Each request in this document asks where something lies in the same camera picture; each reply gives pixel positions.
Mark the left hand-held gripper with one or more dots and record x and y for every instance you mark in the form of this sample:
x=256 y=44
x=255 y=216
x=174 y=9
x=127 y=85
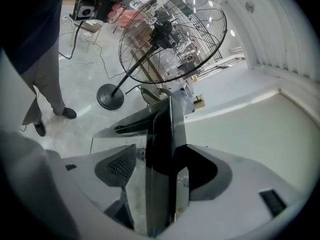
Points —
x=85 y=9

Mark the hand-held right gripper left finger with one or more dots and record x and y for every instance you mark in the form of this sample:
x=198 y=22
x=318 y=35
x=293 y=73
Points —
x=100 y=184

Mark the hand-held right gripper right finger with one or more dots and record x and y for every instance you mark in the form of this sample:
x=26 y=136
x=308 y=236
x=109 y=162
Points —
x=237 y=184

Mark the pink cloth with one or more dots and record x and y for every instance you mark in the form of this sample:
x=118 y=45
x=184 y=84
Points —
x=125 y=15

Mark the grey roller blind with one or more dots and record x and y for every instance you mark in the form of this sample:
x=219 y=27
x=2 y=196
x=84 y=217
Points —
x=250 y=131

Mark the black standing fan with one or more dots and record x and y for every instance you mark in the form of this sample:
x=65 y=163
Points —
x=172 y=39

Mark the person's left black shoe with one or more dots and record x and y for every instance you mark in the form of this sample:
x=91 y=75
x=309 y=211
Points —
x=68 y=113

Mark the person's black shoe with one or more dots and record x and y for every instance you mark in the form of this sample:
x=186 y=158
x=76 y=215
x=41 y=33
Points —
x=68 y=113
x=40 y=129

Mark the person's right black shoe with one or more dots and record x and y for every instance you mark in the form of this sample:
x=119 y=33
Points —
x=40 y=129

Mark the brown cardboard box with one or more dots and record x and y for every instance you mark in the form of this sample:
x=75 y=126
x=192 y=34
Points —
x=199 y=101

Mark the plastic wrapped grey panel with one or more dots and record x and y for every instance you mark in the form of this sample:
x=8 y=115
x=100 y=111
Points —
x=186 y=99

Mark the dark wicker chair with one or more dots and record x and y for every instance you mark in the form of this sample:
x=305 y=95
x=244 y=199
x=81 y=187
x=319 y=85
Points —
x=150 y=92

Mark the person's grey trousers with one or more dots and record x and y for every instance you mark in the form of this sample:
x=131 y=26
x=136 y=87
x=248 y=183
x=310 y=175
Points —
x=46 y=84

